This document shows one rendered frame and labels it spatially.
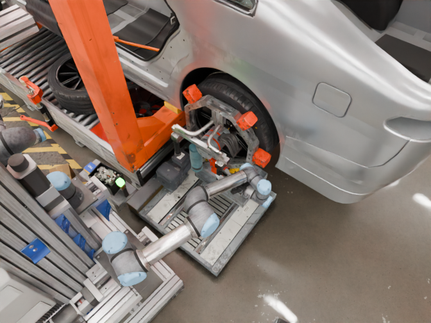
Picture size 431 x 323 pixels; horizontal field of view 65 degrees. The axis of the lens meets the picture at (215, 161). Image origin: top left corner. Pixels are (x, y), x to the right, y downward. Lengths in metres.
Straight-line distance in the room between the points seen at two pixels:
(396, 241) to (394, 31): 1.69
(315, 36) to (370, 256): 1.91
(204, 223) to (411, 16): 2.44
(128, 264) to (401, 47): 2.50
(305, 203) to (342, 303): 0.81
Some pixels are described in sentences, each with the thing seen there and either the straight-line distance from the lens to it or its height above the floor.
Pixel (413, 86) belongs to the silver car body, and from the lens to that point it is 1.56.
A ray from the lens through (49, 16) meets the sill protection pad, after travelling 3.32.
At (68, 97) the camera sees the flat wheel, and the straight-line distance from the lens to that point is 3.18.
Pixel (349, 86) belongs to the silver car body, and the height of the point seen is 1.58.
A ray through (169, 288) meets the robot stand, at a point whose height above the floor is 0.23.
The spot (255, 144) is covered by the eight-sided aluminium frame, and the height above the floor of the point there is 0.97.
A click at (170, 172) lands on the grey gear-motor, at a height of 0.40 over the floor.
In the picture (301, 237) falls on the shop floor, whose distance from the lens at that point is 2.85.
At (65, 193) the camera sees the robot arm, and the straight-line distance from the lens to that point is 2.00.
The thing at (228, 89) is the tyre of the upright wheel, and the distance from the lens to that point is 2.01.
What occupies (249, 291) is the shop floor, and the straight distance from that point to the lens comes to 2.66.
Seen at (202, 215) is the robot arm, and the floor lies 1.09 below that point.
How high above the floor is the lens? 2.58
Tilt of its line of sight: 56 degrees down
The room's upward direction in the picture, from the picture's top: straight up
